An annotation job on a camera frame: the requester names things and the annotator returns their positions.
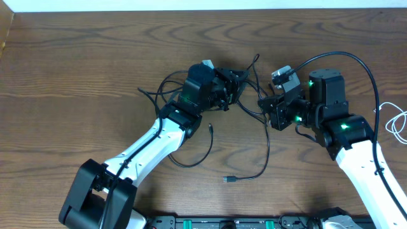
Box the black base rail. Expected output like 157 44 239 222
139 206 376 229

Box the right camera black cable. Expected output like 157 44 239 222
279 51 407 220

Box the black USB cable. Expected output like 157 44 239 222
167 123 214 169
222 53 280 184

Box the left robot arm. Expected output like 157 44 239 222
59 60 249 229

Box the white USB cable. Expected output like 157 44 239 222
373 101 407 145

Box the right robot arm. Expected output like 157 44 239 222
258 66 406 228

